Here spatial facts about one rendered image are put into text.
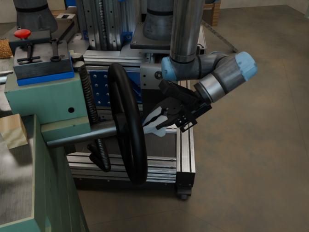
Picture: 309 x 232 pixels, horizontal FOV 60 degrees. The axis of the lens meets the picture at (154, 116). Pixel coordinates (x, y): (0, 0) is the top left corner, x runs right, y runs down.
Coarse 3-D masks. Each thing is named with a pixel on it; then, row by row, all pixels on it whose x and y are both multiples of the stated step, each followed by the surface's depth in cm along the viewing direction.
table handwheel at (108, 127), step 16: (112, 64) 58; (112, 80) 66; (128, 80) 52; (112, 96) 71; (128, 96) 50; (112, 112) 74; (128, 112) 49; (96, 128) 60; (112, 128) 61; (128, 128) 50; (48, 144) 57; (64, 144) 59; (128, 144) 66; (144, 144) 50; (128, 160) 69; (144, 160) 51; (128, 176) 66; (144, 176) 54
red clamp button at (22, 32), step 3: (18, 30) 52; (21, 30) 52; (24, 30) 52; (27, 30) 52; (15, 33) 51; (18, 33) 51; (21, 33) 51; (24, 33) 51; (27, 33) 52; (30, 33) 52; (15, 36) 51; (18, 36) 51; (21, 36) 51; (24, 36) 51; (27, 36) 52
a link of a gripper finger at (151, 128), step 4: (160, 116) 74; (164, 116) 74; (156, 120) 74; (160, 120) 74; (164, 120) 73; (148, 124) 75; (152, 124) 74; (156, 124) 73; (144, 128) 75; (148, 128) 74; (152, 128) 74; (160, 128) 75; (164, 128) 76; (144, 132) 75; (148, 132) 75; (152, 132) 75; (156, 132) 76; (160, 132) 76; (164, 132) 77; (160, 136) 77
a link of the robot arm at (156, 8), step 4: (148, 0) 94; (152, 0) 92; (156, 0) 92; (160, 0) 91; (164, 0) 91; (168, 0) 91; (172, 0) 92; (148, 4) 95; (152, 4) 93; (156, 4) 92; (160, 4) 92; (164, 4) 92; (168, 4) 92; (172, 4) 93; (148, 8) 96; (152, 8) 94; (156, 8) 93; (160, 8) 93; (164, 8) 93; (168, 8) 93; (172, 8) 94
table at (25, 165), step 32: (0, 64) 67; (0, 96) 57; (32, 128) 49; (64, 128) 54; (0, 160) 43; (32, 160) 43; (0, 192) 38; (32, 192) 38; (0, 224) 34; (32, 224) 36
